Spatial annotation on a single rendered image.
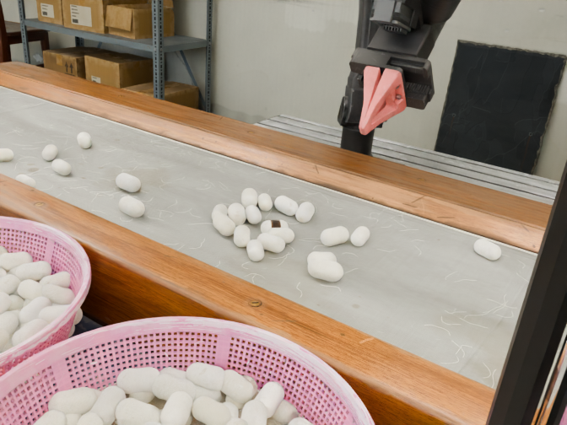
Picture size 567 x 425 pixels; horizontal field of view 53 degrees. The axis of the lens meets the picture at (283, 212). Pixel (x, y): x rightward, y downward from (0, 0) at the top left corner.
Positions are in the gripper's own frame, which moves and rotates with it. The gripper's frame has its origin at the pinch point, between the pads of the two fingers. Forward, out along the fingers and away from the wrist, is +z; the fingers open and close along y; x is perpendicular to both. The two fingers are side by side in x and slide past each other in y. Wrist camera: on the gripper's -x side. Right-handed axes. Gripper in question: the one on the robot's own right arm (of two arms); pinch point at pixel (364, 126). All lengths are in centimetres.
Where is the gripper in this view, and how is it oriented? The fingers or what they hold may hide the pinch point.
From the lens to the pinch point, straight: 70.8
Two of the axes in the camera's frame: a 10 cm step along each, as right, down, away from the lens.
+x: 3.0, 4.9, 8.2
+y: 8.3, 2.9, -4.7
